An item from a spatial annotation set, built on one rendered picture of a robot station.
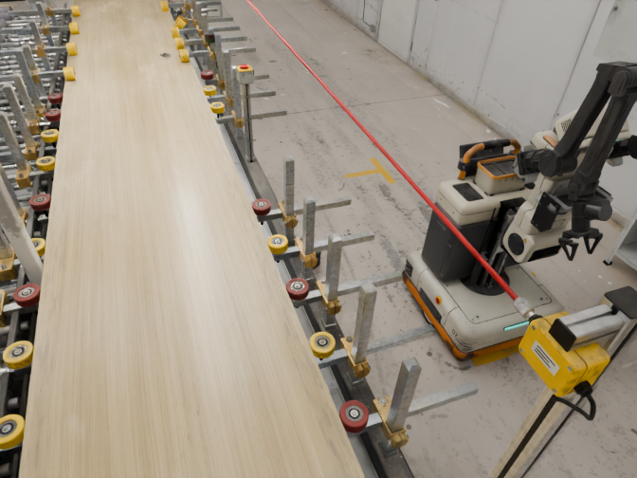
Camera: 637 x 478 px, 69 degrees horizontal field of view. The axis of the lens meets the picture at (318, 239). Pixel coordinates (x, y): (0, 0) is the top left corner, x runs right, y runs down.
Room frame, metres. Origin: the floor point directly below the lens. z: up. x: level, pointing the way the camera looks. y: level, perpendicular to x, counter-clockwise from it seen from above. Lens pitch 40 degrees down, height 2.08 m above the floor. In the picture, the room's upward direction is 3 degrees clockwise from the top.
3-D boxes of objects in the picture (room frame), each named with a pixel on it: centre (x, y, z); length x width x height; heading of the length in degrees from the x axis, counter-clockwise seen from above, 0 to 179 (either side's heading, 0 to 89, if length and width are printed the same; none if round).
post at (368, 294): (0.90, -0.15, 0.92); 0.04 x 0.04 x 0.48; 22
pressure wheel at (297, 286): (1.12, 0.06, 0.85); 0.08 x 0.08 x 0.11
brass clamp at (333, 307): (1.15, -0.05, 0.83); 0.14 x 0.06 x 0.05; 22
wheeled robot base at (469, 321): (1.86, -0.92, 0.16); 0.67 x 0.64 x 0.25; 21
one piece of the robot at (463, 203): (1.94, -0.89, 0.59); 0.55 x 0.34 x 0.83; 111
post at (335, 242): (1.13, -0.05, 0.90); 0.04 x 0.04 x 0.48; 22
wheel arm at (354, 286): (1.20, -0.12, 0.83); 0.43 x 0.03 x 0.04; 112
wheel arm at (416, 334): (0.96, -0.21, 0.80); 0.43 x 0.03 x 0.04; 112
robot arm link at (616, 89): (1.35, -0.89, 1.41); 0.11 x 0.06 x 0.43; 112
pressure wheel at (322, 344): (0.89, -0.03, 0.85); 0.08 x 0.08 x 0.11
